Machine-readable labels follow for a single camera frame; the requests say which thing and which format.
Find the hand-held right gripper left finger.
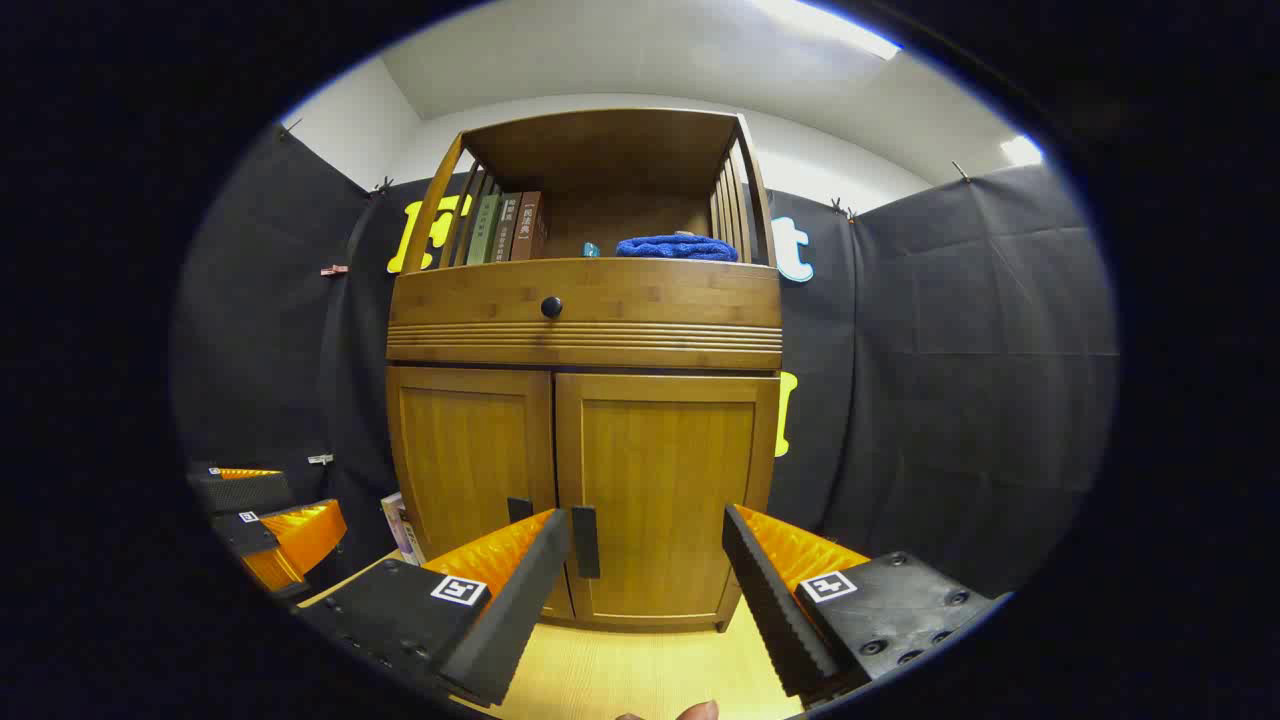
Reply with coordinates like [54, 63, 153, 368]
[298, 508, 573, 709]

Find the brown book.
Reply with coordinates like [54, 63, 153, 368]
[510, 191, 547, 262]

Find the lilac white book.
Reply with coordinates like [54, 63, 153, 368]
[380, 491, 426, 567]

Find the wooden double-door shoe cabinet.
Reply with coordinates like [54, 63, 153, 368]
[385, 108, 784, 633]

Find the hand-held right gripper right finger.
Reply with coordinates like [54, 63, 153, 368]
[722, 503, 1001, 709]

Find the black backdrop cloth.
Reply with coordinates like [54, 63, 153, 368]
[172, 125, 1119, 601]

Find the wooden cabinet drawer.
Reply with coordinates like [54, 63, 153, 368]
[390, 258, 783, 331]

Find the blue folded towel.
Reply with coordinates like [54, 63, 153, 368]
[615, 233, 741, 264]

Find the wooden shoe cabinet door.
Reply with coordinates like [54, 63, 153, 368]
[388, 366, 575, 621]
[555, 373, 780, 629]

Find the green book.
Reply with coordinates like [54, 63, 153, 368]
[466, 193, 501, 266]

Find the grey book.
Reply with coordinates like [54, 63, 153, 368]
[487, 193, 523, 264]

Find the long ceiling light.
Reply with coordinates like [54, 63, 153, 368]
[760, 0, 903, 61]

